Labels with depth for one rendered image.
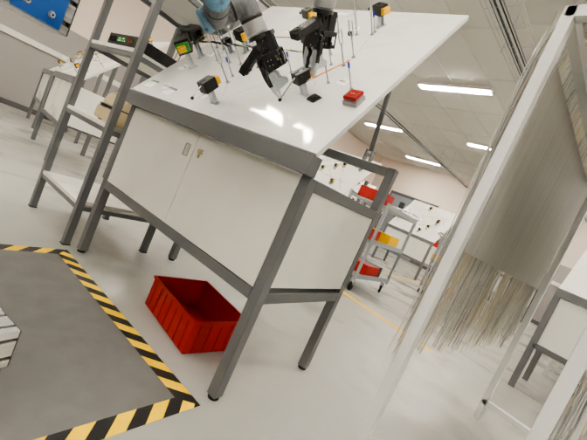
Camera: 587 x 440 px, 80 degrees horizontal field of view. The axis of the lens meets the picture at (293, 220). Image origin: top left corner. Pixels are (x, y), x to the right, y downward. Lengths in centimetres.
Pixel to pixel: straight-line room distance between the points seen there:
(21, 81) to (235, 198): 748
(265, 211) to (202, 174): 37
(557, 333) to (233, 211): 283
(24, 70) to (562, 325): 867
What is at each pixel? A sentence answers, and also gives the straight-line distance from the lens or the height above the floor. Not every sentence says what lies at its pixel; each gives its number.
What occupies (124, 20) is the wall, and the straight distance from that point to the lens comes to 887.
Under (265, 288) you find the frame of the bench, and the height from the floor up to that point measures 42.
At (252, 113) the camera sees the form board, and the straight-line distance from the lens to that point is 137.
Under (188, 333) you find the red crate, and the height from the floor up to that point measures 8.
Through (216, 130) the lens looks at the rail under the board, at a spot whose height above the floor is 83.
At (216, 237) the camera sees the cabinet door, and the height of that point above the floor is 47.
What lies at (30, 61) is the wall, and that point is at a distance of 854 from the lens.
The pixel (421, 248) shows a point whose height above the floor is 66.
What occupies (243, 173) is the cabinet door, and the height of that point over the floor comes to 72.
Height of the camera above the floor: 75
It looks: 5 degrees down
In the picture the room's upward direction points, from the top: 24 degrees clockwise
